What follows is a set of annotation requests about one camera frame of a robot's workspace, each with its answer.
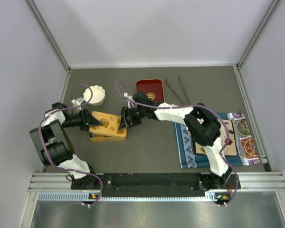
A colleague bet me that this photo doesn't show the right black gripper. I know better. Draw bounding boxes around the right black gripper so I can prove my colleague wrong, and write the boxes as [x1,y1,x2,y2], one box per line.
[119,106,146,131]

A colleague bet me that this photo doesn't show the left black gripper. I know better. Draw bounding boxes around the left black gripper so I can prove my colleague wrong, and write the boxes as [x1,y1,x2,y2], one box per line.
[62,107,103,131]

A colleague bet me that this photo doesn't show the silver tin lid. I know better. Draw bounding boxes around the silver tin lid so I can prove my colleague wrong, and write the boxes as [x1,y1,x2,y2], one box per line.
[92,111,121,129]

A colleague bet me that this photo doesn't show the white scalloped dish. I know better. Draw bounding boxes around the white scalloped dish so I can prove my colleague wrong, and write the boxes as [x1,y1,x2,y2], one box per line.
[83,85,106,106]

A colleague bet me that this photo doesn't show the metal tongs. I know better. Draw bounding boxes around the metal tongs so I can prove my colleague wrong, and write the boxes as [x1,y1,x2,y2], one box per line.
[164,75,190,105]

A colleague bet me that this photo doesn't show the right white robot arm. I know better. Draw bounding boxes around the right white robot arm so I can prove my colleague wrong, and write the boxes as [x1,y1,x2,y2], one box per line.
[119,92,232,188]

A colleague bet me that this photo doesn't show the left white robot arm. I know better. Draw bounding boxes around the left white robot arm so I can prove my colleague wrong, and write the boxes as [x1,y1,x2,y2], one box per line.
[29,102,103,190]

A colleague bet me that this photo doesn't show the gold cookie tin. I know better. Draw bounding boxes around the gold cookie tin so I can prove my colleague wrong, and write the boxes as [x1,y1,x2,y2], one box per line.
[89,126,127,142]

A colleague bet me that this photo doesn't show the red lacquer tray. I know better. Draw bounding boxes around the red lacquer tray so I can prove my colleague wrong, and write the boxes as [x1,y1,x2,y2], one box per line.
[136,79,165,102]

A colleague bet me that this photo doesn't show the blue patterned cloth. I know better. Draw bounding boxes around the blue patterned cloth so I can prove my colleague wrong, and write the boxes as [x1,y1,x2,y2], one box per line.
[173,113,242,169]

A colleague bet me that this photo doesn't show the floral square plate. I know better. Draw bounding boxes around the floral square plate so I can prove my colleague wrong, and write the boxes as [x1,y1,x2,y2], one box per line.
[194,120,238,157]

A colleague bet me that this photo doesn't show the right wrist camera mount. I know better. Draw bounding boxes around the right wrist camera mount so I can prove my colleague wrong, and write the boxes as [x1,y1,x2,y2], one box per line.
[123,92,137,109]

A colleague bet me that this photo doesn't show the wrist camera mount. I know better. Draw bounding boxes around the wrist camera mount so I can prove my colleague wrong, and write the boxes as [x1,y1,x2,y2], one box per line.
[123,92,137,109]
[71,97,85,112]

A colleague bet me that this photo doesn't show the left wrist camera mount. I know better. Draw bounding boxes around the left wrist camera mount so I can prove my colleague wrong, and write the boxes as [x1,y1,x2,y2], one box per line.
[71,97,85,112]

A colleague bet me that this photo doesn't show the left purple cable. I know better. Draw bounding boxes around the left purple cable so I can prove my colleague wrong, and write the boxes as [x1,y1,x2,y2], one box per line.
[38,84,103,207]

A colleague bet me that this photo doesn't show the purple cable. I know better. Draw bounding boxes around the purple cable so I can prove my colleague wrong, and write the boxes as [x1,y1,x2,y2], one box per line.
[38,84,103,207]
[115,80,240,207]

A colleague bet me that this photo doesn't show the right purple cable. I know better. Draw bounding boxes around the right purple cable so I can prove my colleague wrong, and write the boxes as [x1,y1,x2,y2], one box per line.
[115,80,240,207]

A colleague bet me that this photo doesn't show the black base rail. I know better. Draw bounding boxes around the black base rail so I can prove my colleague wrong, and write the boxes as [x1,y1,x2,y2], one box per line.
[71,172,240,197]

